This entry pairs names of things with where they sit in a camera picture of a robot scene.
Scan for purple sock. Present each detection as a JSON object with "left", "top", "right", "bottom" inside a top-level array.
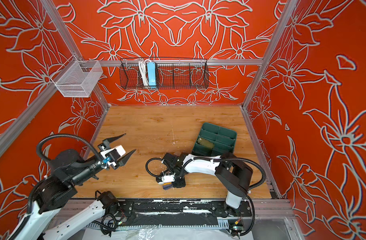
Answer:
[{"left": 162, "top": 183, "right": 174, "bottom": 191}]

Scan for green striped sock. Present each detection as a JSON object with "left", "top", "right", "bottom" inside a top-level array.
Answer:
[{"left": 198, "top": 138, "right": 214, "bottom": 149}]

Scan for green divided tray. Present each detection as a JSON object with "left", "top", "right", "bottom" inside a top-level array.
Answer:
[{"left": 191, "top": 123, "right": 237, "bottom": 157}]

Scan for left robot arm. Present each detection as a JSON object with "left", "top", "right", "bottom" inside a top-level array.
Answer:
[{"left": 9, "top": 134, "right": 135, "bottom": 240}]

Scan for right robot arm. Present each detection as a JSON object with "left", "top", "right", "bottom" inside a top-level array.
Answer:
[{"left": 156, "top": 153, "right": 266, "bottom": 210}]

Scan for clear plastic bin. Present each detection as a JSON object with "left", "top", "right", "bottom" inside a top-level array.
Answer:
[{"left": 51, "top": 61, "right": 103, "bottom": 98}]

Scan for light blue box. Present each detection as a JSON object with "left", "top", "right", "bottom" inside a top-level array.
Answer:
[{"left": 147, "top": 62, "right": 157, "bottom": 88}]

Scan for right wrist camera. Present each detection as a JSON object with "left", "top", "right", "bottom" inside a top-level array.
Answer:
[{"left": 156, "top": 175, "right": 175, "bottom": 185}]

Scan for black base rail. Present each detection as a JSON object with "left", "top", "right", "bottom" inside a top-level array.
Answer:
[{"left": 114, "top": 199, "right": 252, "bottom": 229}]

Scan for white cable bundle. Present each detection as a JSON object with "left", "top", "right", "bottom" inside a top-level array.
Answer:
[{"left": 138, "top": 59, "right": 149, "bottom": 88}]

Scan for black wire basket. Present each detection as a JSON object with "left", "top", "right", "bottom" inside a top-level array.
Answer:
[{"left": 119, "top": 58, "right": 209, "bottom": 90}]

